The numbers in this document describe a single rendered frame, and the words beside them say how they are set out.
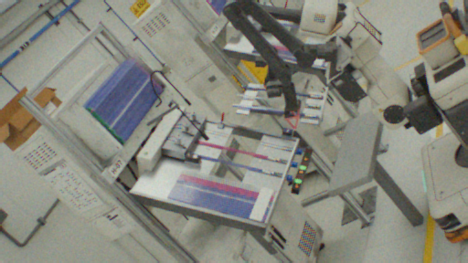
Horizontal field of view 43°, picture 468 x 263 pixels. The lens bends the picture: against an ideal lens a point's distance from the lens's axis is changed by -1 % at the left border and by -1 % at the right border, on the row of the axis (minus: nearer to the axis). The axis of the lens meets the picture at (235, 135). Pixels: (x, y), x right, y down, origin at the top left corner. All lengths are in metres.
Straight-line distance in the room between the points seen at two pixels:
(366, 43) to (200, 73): 1.79
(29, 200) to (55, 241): 0.34
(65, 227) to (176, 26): 1.67
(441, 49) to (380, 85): 0.30
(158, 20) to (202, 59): 0.40
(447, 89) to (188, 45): 2.07
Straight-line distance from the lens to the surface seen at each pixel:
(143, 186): 3.06
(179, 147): 3.18
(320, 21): 2.68
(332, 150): 4.33
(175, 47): 4.22
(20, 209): 4.40
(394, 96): 2.82
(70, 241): 4.53
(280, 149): 3.27
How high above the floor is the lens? 1.97
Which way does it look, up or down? 18 degrees down
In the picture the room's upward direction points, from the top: 42 degrees counter-clockwise
